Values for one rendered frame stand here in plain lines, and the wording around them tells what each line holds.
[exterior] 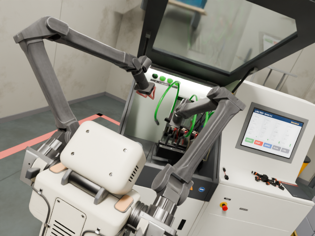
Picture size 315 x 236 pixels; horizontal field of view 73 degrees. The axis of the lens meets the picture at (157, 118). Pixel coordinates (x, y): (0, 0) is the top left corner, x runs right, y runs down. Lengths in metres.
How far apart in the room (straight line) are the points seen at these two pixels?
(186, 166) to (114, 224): 0.28
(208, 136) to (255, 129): 0.98
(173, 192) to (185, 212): 0.89
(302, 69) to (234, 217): 3.14
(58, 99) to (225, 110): 0.57
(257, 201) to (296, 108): 0.72
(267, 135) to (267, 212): 0.53
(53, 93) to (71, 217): 0.40
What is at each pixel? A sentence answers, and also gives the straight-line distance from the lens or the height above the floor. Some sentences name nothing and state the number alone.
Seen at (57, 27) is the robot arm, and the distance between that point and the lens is 0.81.
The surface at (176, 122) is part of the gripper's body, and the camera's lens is 1.29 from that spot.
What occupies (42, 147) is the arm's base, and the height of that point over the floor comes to 1.23.
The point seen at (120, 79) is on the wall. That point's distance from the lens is 4.84.
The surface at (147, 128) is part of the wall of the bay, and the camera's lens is 1.77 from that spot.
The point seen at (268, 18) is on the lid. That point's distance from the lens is 1.06.
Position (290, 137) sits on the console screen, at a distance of 1.84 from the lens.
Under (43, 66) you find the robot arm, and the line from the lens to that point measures 0.79.
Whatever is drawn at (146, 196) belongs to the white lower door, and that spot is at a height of 0.72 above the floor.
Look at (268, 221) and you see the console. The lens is 1.82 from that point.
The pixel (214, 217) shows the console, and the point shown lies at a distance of 1.65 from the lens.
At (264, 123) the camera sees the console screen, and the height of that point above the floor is 1.33.
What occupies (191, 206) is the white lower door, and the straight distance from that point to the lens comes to 1.54.
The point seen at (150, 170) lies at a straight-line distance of 1.32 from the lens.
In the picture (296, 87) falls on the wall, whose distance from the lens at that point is 4.32.
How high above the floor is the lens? 1.68
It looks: 21 degrees down
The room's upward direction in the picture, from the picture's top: 19 degrees clockwise
